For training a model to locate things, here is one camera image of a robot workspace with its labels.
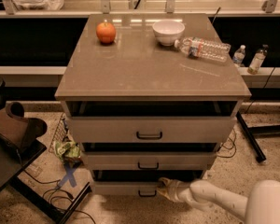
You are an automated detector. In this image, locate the grey bottom drawer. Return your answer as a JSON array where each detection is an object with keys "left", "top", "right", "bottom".
[{"left": 91, "top": 170, "right": 204, "bottom": 197}]

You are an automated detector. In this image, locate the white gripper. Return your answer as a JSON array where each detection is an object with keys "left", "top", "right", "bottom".
[{"left": 157, "top": 177, "right": 191, "bottom": 203}]

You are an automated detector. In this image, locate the black stand leg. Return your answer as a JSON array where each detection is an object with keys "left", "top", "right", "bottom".
[{"left": 236, "top": 112, "right": 266, "bottom": 163}]

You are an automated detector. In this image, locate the blue tape cross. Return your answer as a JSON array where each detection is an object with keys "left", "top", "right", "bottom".
[{"left": 57, "top": 163, "right": 77, "bottom": 188}]

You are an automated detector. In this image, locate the grey top drawer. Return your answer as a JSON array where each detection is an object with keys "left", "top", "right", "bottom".
[{"left": 67, "top": 117, "right": 236, "bottom": 143}]

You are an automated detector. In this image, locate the grey drawer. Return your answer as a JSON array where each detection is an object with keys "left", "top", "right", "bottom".
[
  {"left": 81, "top": 152, "right": 217, "bottom": 171},
  {"left": 67, "top": 117, "right": 236, "bottom": 143},
  {"left": 91, "top": 170, "right": 204, "bottom": 197}
]

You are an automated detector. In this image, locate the brown curved object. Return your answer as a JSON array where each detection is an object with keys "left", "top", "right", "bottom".
[{"left": 0, "top": 102, "right": 48, "bottom": 154}]

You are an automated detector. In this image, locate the green crumpled bag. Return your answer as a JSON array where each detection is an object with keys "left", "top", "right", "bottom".
[{"left": 53, "top": 141, "right": 80, "bottom": 162}]

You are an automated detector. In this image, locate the small water bottle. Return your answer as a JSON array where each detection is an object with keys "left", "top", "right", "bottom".
[{"left": 232, "top": 45, "right": 245, "bottom": 67}]

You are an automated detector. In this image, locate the black table left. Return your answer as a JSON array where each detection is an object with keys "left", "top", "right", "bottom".
[{"left": 0, "top": 140, "right": 91, "bottom": 224}]

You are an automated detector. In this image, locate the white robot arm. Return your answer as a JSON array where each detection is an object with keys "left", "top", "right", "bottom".
[{"left": 157, "top": 177, "right": 280, "bottom": 224}]

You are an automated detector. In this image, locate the grey middle drawer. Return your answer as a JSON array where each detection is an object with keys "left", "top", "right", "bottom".
[{"left": 81, "top": 152, "right": 217, "bottom": 171}]

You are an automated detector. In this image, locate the grey drawer cabinet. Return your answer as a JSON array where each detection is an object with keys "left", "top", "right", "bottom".
[{"left": 54, "top": 12, "right": 252, "bottom": 194}]

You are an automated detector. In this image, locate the black cable behind cabinet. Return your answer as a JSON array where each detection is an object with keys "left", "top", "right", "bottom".
[{"left": 217, "top": 128, "right": 238, "bottom": 159}]

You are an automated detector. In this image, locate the black floor cable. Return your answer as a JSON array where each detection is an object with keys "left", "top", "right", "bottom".
[{"left": 22, "top": 169, "right": 97, "bottom": 224}]

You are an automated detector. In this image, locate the small yellowish bottle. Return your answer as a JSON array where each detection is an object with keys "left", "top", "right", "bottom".
[{"left": 247, "top": 44, "right": 269, "bottom": 75}]

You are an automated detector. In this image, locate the white bowl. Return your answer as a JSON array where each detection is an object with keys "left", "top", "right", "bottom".
[{"left": 152, "top": 20, "right": 185, "bottom": 46}]

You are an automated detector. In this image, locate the clear plastic water bottle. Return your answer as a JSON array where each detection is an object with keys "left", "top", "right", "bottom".
[{"left": 174, "top": 37, "right": 231, "bottom": 63}]

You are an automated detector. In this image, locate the red apple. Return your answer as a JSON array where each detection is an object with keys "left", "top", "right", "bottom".
[{"left": 96, "top": 21, "right": 116, "bottom": 44}]

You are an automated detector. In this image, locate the wire basket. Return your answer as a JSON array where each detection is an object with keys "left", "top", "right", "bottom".
[{"left": 49, "top": 113, "right": 68, "bottom": 153}]

